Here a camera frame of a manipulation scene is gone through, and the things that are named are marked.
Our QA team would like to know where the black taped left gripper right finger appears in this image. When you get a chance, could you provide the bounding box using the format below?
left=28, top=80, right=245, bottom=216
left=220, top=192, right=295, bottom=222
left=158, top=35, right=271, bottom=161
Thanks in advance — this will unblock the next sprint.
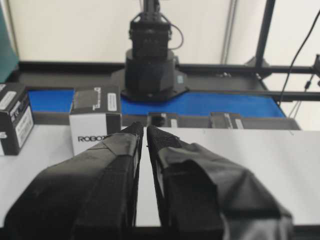
left=146, top=125, right=294, bottom=240

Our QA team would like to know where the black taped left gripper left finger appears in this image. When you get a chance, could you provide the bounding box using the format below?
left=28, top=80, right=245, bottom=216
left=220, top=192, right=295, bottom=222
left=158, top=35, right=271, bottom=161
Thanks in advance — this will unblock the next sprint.
left=4, top=122, right=144, bottom=240

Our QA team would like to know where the black Dynamixel box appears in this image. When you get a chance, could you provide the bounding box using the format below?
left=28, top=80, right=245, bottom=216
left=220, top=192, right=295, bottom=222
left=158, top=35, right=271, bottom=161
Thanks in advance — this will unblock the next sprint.
left=0, top=83, right=34, bottom=156

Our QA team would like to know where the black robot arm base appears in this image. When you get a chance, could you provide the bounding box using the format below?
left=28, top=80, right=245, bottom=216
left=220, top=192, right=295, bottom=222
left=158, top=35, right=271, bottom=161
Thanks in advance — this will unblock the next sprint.
left=119, top=0, right=188, bottom=102

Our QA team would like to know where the black white Robotis box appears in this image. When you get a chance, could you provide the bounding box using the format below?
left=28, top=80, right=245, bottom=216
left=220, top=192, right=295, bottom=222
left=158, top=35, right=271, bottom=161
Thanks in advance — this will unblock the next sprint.
left=69, top=85, right=122, bottom=155

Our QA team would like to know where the small black box on base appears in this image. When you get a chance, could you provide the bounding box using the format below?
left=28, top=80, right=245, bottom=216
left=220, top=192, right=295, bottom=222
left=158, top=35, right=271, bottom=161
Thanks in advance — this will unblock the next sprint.
left=147, top=112, right=179, bottom=128

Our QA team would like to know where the blue conveyor mat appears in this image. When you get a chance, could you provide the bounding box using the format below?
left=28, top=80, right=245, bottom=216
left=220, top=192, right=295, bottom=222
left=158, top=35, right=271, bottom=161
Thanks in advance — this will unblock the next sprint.
left=28, top=89, right=285, bottom=118

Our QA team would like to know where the teal panel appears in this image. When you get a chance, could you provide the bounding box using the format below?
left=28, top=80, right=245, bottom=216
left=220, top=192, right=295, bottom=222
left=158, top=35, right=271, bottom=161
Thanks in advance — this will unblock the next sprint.
left=0, top=0, right=19, bottom=84

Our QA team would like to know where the black hanging cable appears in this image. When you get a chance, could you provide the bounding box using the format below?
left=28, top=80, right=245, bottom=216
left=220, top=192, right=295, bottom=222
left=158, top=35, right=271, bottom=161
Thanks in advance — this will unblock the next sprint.
left=278, top=14, right=320, bottom=104

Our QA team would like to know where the black aluminium frame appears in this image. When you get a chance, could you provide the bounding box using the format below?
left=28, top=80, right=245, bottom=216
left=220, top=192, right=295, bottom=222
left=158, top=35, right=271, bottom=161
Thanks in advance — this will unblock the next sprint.
left=177, top=0, right=320, bottom=102

